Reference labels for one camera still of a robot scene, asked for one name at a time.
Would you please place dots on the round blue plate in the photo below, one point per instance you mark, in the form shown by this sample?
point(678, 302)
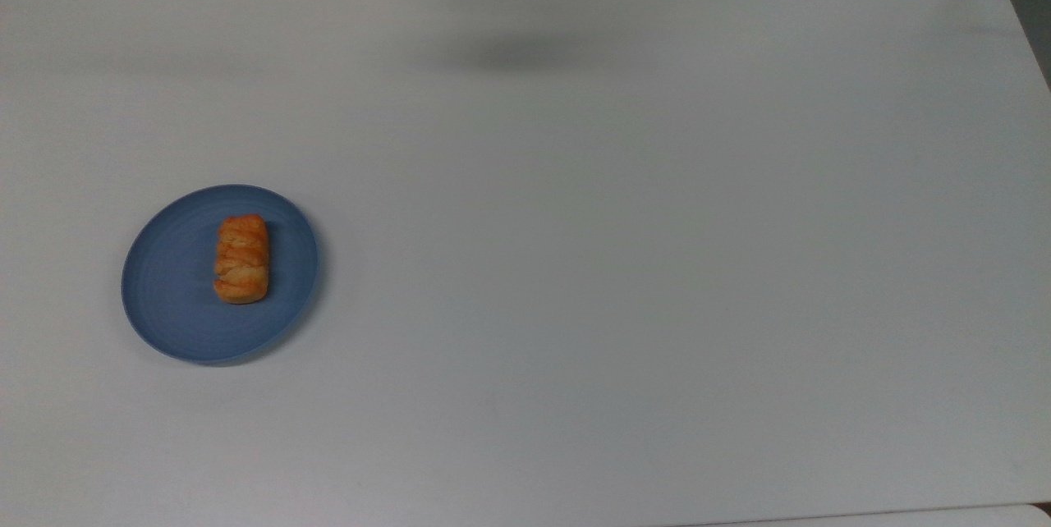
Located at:
point(172, 281)

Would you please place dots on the orange glazed bread roll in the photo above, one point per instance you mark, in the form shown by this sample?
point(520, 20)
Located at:
point(242, 258)

